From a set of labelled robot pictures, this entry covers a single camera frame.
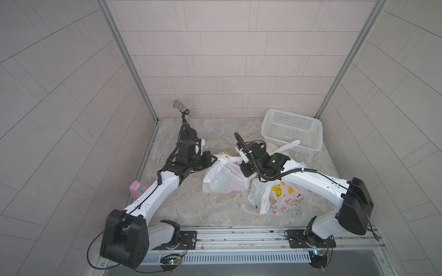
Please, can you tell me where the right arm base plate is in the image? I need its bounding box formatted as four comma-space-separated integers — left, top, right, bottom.
284, 216, 336, 250

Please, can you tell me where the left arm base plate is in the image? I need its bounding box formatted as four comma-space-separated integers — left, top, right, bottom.
153, 231, 198, 250

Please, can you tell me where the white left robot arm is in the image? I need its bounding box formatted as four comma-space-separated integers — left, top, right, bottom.
100, 151, 218, 269

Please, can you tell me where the left green circuit board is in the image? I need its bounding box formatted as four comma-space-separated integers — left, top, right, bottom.
160, 254, 183, 266

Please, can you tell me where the aluminium mounting rail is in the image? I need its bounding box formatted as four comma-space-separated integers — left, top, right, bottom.
152, 227, 384, 253

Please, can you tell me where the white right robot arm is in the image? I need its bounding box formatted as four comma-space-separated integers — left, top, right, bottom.
236, 141, 374, 247

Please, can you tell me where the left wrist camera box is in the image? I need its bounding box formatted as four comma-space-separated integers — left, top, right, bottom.
178, 138, 203, 159

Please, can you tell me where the white translucent plastic bag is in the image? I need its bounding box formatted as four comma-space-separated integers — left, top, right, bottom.
201, 139, 301, 194

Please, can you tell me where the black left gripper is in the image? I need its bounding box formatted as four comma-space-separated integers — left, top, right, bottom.
185, 151, 218, 171

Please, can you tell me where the cartoon printed plastic bag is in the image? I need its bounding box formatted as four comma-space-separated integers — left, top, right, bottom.
247, 178, 306, 216

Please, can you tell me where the pink box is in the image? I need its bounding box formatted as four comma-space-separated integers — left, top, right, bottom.
130, 181, 148, 201

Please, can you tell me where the silver microphone on black stand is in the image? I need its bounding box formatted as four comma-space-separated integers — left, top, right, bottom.
173, 100, 198, 142

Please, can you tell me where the white perforated plastic basket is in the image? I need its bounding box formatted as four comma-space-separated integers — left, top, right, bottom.
261, 109, 323, 154

